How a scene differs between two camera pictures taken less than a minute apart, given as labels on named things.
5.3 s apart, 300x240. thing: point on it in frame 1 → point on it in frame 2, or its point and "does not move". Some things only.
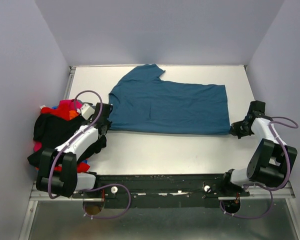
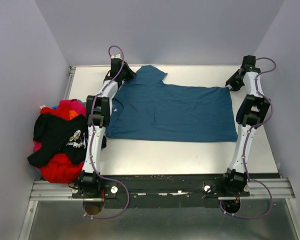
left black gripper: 109,122 → 130,74
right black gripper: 235,130 → 230,81
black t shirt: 50,131 does not move
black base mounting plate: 162,190 does not move
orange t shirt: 72,114 does not move
